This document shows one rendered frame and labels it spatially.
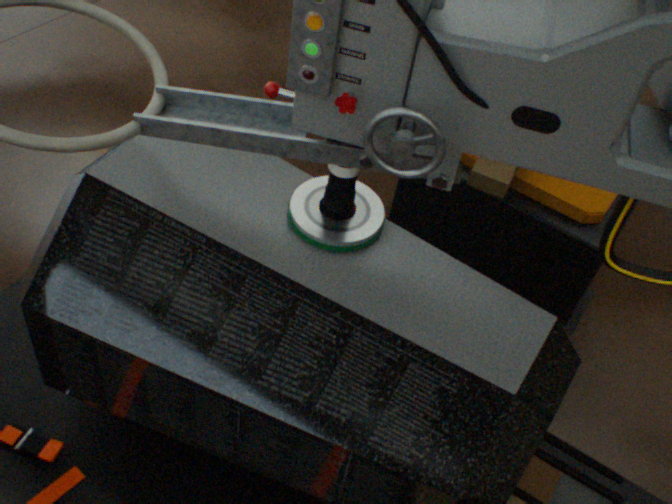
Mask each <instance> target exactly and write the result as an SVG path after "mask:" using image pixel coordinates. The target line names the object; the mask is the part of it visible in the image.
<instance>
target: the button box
mask: <svg viewBox="0 0 672 504"><path fill-rule="evenodd" d="M343 7H344V0H327V1H326V2H325V3H322V4H317V3H314V2H313V1H311V0H294V3H293V14H292V25H291V36H290V48H289V59H288V70H287V81H286V86H287V87H290V88H293V89H297V90H301V91H305V92H308V93H312V94H316V95H319V96H323V97H327V98H328V97H329V96H330V94H331V91H332V84H333V77H334V70H335V63H336V56H337V49H338V42H339V35H340V28H341V21H342V14H343ZM312 11H315V12H318V13H320V14H321V15H322V16H323V17H324V19H325V22H326V24H325V27H324V29H323V30H322V31H320V32H313V31H311V30H309V29H308V28H307V27H306V25H305V22H304V18H305V16H306V14H307V13H309V12H312ZM307 39H314V40H316V41H317V42H319V43H320V45H321V47H322V54H321V55H320V56H319V57H318V58H309V57H307V56H306V55H305V54H304V53H303V51H302V43H303V42H304V41H305V40H307ZM304 65H310V66H313V67H314V68H316V70H317V71H318V73H319V79H318V80H317V82H315V83H306V82H304V81H303V80H302V79H301V78H300V76H299V70H300V68H301V67H302V66H304Z"/></svg>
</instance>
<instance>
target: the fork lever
mask: <svg viewBox="0 0 672 504"><path fill-rule="evenodd" d="M155 90H156V93H159V94H161V95H163V96H164V98H165V100H166V103H165V105H164V107H163V109H162V111H161V113H160V115H159V116H153V115H147V114H140V113H134V115H133V119H134V121H135V122H138V123H139V124H140V125H141V126H142V128H143V131H142V132H141V133H140V134H138V135H143V136H149V137H156V138H162V139H169V140H175V141H182V142H188V143H195V144H201V145H208V146H214V147H221V148H227V149H234V150H240V151H247V152H253V153H260V154H266V155H273V156H279V157H286V158H292V159H299V160H305V161H312V162H318V163H325V164H331V165H338V166H344V167H351V168H357V169H364V170H370V171H377V172H383V173H385V172H384V171H382V170H380V169H379V168H378V167H376V166H375V165H374V164H373V163H372V162H371V160H370V159H369V158H368V156H367V154H366V152H365V150H364V148H363V147H359V146H356V145H350V144H343V143H337V142H330V141H323V140H316V139H310V138H306V137H307V135H308V132H305V131H301V130H297V129H295V128H293V126H292V113H293V103H287V102H280V101H273V100H266V99H258V98H251V97H244V96H237V95H230V94H222V93H215V92H208V91H201V90H193V89H186V88H179V87H172V86H164V85H156V86H155ZM376 152H377V153H378V155H379V156H380V157H381V158H382V159H383V160H385V161H386V162H387V163H389V164H391V165H393V166H395V162H396V157H397V156H396V155H394V154H393V153H392V151H391V153H389V154H385V153H381V152H378V151H376ZM432 159H433V157H432V156H425V155H418V154H413V155H412V156H411V157H408V158H406V159H405V164H404V169H414V168H419V167H422V166H424V165H426V164H427V163H429V162H430V161H431V160H432ZM461 170H462V161H460V163H459V166H458V169H457V172H456V175H455V179H454V182H453V183H455V184H459V183H460V179H461ZM447 185H448V178H446V177H445V176H443V175H442V174H439V175H435V176H433V177H432V186H433V187H435V188H437V189H438V190H440V189H444V188H447Z"/></svg>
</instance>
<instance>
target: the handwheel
mask: <svg viewBox="0 0 672 504"><path fill-rule="evenodd" d="M397 117H402V118H409V119H412V120H415V121H417V122H419V123H421V124H422V125H424V126H425V127H426V128H427V129H428V130H429V131H430V132H431V133H432V134H427V135H422V136H417V137H416V135H415V134H414V132H415V129H416V124H415V123H414V122H413V121H406V122H405V124H404V127H403V129H402V130H399V131H397V132H396V131H395V130H394V129H392V128H391V127H390V126H389V125H387V124H386V123H385V122H384V121H385V120H387V119H391V118H397ZM376 128H377V129H378V130H379V131H381V132H382V133H383V134H385V135H386V136H387V137H388V138H390V139H391V140H392V142H391V145H390V148H391V151H392V153H393V154H394V155H396V156H397V157H396V162H395V166H393V165H391V164H389V163H387V162H386V161H385V160H383V159H382V158H381V157H380V156H379V155H378V153H377V152H376V150H375V148H374V145H373V140H372V137H373V133H374V130H375V129H376ZM362 141H363V147H364V150H365V152H366V154H367V156H368V158H369V159H370V160H371V162H372V163H373V164H374V165H375V166H376V167H378V168H379V169H380V170H382V171H384V172H385V173H387V174H389V175H392V176H395V177H399V178H407V179H412V178H420V177H423V176H426V175H428V174H430V173H432V172H433V171H435V170H436V169H437V168H438V167H439V166H440V165H441V163H442V162H443V160H444V158H445V155H446V150H447V144H446V138H445V135H444V133H443V131H442V129H441V128H440V126H439V125H438V124H437V123H436V121H435V120H433V119H432V118H431V117H430V116H428V115H427V114H425V113H423V112H421V111H419V110H416V109H413V108H408V107H391V108H387V109H384V110H381V111H379V112H378V113H376V114H375V115H374V116H372V117H371V118H370V120H369V121H368V122H367V124H366V125H365V128H364V131H363V137H362ZM431 143H436V152H435V155H434V157H433V159H432V160H431V161H430V162H429V163H427V164H426V165H424V166H422V167H419V168H414V169H404V164H405V159H406V158H408V157H411V156H412V155H413V154H414V152H415V149H416V146H421V145H426V144H431Z"/></svg>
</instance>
